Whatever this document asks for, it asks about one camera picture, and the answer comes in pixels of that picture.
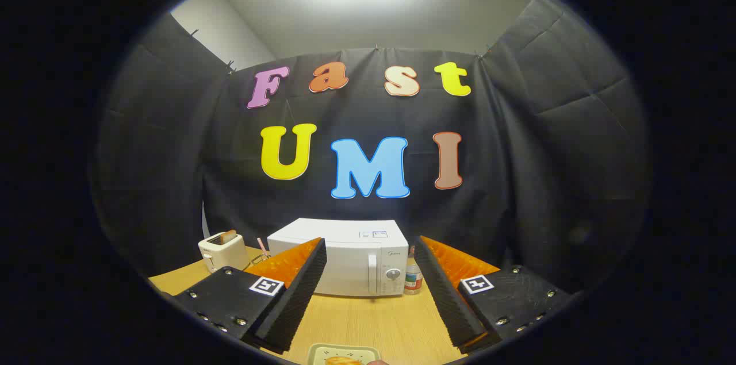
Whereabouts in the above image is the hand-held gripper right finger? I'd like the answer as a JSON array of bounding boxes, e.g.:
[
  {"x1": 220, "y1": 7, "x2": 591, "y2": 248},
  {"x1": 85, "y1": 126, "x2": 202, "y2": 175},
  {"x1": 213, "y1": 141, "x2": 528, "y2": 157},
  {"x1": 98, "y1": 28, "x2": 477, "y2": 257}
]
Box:
[{"x1": 414, "y1": 235, "x2": 576, "y2": 354}]

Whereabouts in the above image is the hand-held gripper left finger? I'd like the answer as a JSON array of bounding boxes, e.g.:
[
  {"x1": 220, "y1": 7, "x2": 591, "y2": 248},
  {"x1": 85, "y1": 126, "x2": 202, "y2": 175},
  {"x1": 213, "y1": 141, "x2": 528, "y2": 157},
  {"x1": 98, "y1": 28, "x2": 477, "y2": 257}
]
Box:
[{"x1": 172, "y1": 237, "x2": 328, "y2": 354}]

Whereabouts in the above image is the white microwave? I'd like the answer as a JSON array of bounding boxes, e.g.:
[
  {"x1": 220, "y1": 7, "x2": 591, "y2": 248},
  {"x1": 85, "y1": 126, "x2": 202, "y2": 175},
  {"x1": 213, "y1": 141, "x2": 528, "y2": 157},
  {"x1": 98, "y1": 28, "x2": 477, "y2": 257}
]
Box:
[{"x1": 267, "y1": 218, "x2": 409, "y2": 297}]

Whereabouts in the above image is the clear plastic water bottle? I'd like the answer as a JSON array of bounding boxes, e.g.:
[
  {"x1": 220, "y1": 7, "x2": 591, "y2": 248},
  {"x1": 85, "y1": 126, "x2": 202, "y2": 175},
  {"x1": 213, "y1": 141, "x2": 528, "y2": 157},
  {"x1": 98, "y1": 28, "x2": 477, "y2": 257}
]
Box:
[{"x1": 404, "y1": 245, "x2": 424, "y2": 295}]

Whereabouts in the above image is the pale green plate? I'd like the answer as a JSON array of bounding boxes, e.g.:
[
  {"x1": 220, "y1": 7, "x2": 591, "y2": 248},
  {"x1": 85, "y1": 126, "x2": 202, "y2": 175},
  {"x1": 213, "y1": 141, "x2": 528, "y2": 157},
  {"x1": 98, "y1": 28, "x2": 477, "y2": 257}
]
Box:
[{"x1": 306, "y1": 344, "x2": 382, "y2": 365}]

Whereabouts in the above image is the white toaster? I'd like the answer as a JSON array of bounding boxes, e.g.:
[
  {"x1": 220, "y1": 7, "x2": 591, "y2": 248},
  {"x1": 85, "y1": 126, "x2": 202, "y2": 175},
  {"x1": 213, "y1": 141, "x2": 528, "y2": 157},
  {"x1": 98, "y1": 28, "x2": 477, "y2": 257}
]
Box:
[{"x1": 198, "y1": 232, "x2": 250, "y2": 273}]

